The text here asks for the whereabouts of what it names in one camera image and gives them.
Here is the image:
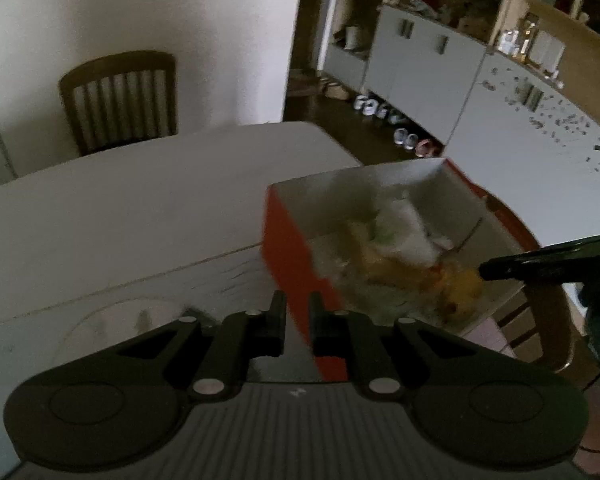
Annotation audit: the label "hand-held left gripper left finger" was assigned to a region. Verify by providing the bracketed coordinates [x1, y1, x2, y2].
[112, 290, 288, 402]

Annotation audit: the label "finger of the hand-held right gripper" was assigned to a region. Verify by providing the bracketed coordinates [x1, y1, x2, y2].
[478, 234, 583, 285]

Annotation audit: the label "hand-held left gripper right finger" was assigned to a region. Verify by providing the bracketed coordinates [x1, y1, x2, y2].
[308, 291, 481, 403]

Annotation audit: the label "red cardboard box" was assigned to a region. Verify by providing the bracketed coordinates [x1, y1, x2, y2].
[261, 157, 539, 382]

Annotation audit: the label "yellow spotted plush toy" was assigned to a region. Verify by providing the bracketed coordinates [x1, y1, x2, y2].
[427, 265, 485, 324]

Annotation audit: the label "brown curved-back wooden chair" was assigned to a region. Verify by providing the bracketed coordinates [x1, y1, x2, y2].
[480, 195, 577, 374]

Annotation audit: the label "row of shoes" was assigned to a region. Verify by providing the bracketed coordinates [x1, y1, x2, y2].
[352, 94, 442, 159]

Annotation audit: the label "white canister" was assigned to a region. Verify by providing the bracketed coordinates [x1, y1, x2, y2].
[530, 30, 566, 74]

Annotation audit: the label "tan slippers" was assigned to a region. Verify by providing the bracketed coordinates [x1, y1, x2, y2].
[322, 80, 351, 101]

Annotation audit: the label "dark wooden slatted chair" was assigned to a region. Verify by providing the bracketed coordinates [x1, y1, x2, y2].
[58, 50, 179, 157]

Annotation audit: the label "white wall cabinet unit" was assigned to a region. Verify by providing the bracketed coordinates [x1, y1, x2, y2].
[320, 0, 600, 241]

